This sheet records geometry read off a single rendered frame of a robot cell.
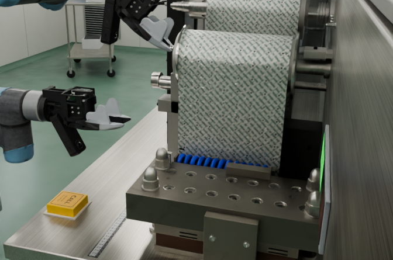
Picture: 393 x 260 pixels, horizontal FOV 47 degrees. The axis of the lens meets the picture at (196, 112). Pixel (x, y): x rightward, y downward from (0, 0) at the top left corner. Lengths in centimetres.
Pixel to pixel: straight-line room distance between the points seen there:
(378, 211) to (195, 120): 81
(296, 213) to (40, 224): 56
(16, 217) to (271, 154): 210
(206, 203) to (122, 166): 48
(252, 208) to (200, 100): 28
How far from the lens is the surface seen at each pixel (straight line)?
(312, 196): 85
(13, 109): 117
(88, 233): 103
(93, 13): 737
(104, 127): 105
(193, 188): 91
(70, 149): 114
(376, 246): 22
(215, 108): 99
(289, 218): 84
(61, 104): 109
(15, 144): 122
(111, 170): 128
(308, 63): 98
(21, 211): 292
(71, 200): 111
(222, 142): 101
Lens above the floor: 148
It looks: 20 degrees down
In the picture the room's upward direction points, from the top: 1 degrees clockwise
